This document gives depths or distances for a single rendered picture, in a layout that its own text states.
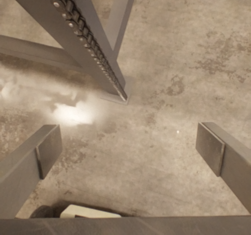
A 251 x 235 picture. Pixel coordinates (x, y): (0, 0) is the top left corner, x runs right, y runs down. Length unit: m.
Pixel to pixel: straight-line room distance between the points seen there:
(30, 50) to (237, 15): 1.00
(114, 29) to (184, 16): 0.53
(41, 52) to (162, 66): 0.58
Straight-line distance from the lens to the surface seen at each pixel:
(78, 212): 0.92
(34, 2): 0.33
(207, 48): 1.05
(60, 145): 0.17
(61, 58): 0.69
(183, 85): 0.95
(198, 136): 0.17
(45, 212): 0.99
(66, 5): 0.25
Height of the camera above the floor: 0.90
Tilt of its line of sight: 80 degrees down
